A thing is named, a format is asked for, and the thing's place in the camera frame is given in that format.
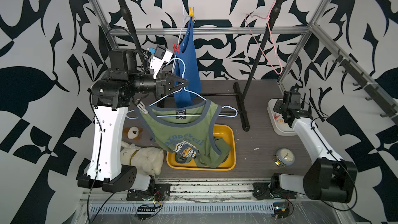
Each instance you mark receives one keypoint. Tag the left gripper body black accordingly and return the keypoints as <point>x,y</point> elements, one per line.
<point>159,87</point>

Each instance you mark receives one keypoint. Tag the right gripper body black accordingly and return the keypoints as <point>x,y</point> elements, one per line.
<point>281,108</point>

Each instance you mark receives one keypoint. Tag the dark green printed tank top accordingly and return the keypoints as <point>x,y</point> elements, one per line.
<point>187,132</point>

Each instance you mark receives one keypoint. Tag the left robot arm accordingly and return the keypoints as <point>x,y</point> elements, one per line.
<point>131,72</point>

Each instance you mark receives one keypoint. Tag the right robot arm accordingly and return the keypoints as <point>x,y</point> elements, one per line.
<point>330,178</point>

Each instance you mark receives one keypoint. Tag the blue tank top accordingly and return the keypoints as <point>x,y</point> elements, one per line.
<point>189,71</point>

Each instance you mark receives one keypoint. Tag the white plastic bin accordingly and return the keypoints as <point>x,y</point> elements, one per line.
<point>282,129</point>

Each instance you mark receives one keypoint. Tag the grey clothespin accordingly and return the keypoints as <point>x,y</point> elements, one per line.
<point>141,106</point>

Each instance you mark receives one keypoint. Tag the red clothespin on blue top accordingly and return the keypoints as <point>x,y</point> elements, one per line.
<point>176,48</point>

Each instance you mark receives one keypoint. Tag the small round alarm clock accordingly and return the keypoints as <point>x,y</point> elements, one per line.
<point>284,157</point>

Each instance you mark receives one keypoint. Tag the black clothes rack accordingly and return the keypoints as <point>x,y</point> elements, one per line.
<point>136,37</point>

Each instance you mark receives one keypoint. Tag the brown white round toy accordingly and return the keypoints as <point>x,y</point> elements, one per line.
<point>134,133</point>

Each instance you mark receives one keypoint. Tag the yellow clothespin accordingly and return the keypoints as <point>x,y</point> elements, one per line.
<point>191,13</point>

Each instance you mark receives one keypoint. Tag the white plush dog toy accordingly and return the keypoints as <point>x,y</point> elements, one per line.
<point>148,160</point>

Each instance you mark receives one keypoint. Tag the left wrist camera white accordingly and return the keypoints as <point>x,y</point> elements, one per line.
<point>160,56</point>

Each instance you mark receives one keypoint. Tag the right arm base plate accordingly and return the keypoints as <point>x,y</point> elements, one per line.
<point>266,191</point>

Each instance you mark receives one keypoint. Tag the right electronics board with wires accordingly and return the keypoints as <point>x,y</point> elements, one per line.
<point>282,210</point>

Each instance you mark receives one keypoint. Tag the electronics board with wires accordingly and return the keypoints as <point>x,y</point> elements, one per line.
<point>145,211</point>
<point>282,210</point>

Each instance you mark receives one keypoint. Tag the black wall hook rail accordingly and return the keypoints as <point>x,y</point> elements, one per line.
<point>374,90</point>

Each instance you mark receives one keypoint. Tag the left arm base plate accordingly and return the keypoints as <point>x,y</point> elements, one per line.
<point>157,192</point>

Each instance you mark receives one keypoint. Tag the left electronics board with wires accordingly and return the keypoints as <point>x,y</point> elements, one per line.
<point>145,211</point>

